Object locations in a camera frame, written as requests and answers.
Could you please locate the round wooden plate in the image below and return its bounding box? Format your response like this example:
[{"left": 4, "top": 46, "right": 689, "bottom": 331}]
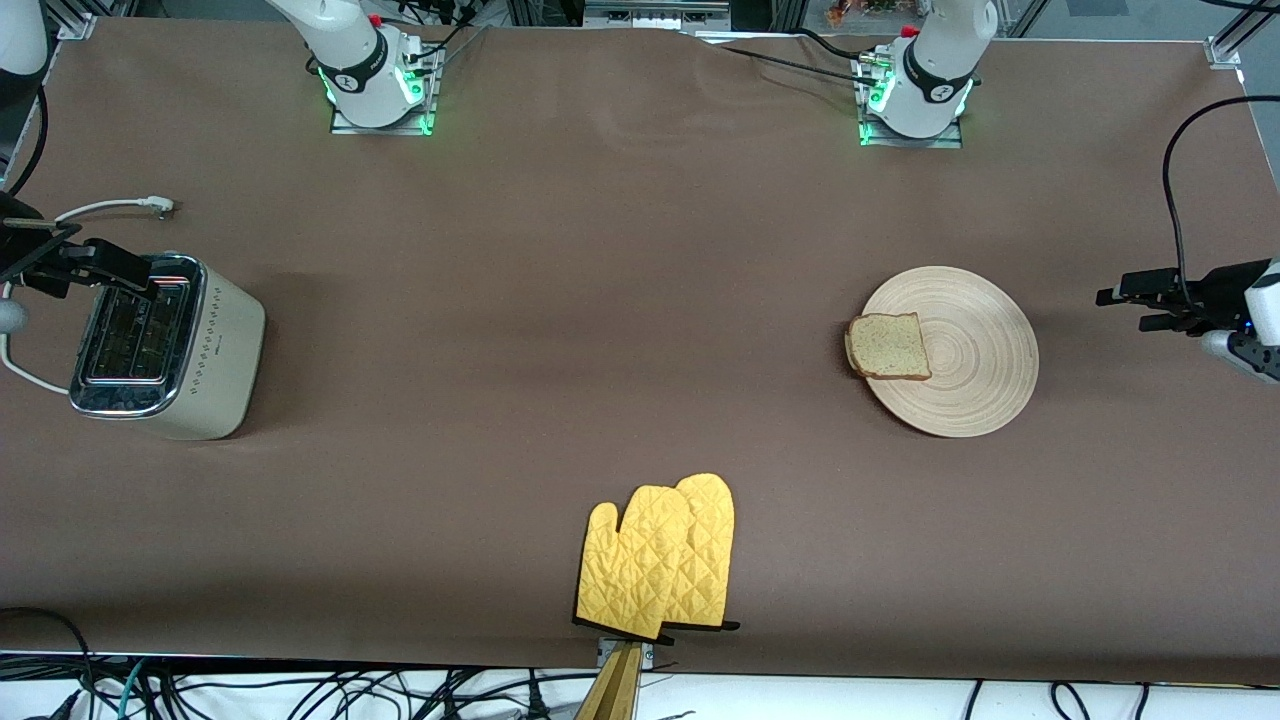
[{"left": 860, "top": 265, "right": 1041, "bottom": 439}]

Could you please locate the brown bread slice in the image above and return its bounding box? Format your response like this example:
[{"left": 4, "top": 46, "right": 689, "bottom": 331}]
[{"left": 845, "top": 312, "right": 933, "bottom": 382}]

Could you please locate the cream and chrome toaster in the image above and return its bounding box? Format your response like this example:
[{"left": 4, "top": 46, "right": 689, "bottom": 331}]
[{"left": 68, "top": 252, "right": 267, "bottom": 441}]

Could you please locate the yellow quilted oven mitt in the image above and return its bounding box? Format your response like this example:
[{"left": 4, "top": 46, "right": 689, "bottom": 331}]
[
  {"left": 660, "top": 472, "right": 741, "bottom": 633},
  {"left": 573, "top": 485, "right": 693, "bottom": 641}
]

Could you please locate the brown table cover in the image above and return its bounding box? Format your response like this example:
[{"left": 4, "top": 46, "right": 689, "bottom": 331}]
[{"left": 0, "top": 15, "right": 1280, "bottom": 686}]

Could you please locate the wooden slat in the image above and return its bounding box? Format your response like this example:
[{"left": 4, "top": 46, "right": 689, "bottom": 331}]
[{"left": 573, "top": 643, "right": 643, "bottom": 720}]

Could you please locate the white toaster power cord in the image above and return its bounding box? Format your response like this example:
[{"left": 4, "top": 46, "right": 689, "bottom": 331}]
[{"left": 0, "top": 195, "right": 176, "bottom": 396}]

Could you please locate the black arm base cable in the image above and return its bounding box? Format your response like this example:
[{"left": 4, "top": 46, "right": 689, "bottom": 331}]
[
  {"left": 715, "top": 28, "right": 891, "bottom": 91},
  {"left": 395, "top": 0, "right": 491, "bottom": 61}
]

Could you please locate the teal floor cable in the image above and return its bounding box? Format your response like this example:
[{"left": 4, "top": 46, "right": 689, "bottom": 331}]
[{"left": 118, "top": 658, "right": 151, "bottom": 720}]

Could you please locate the tangle of black cables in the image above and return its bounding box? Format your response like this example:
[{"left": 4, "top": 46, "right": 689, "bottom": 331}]
[{"left": 150, "top": 668, "right": 601, "bottom": 720}]

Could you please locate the grey metal frame rail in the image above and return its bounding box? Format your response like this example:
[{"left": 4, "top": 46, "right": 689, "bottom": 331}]
[{"left": 583, "top": 0, "right": 734, "bottom": 29}]

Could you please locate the small metal clamp bracket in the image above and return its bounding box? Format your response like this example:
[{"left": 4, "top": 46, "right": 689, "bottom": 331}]
[{"left": 597, "top": 636, "right": 654, "bottom": 671}]

